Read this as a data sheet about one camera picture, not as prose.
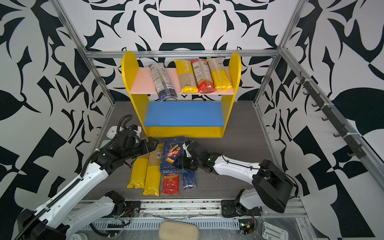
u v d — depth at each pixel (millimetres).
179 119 939
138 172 846
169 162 800
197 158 637
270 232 673
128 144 578
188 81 696
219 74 726
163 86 673
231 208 745
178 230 661
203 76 707
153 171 851
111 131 995
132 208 741
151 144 682
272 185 430
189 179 809
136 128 709
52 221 391
